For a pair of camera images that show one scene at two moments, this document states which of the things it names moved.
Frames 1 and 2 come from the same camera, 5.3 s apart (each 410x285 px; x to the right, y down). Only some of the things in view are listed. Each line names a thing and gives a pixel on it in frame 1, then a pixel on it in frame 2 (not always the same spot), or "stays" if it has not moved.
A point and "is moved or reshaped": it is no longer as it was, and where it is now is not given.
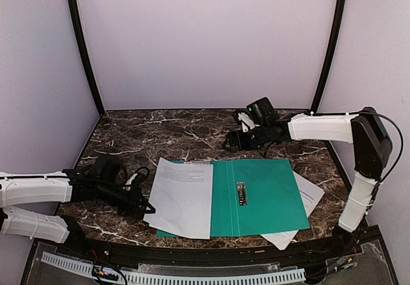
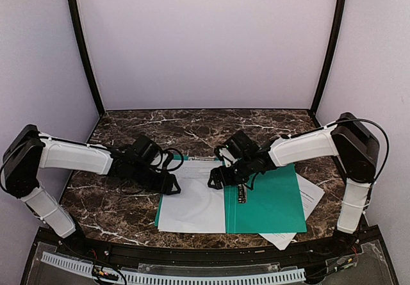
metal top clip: (196, 162) to (202, 158)
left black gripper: (132, 202) to (161, 181)
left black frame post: (76, 17) stays
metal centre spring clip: (242, 194) stays
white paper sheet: (182, 195) is moved or reshaped
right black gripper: (243, 138) to (225, 177)
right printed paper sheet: (311, 196) stays
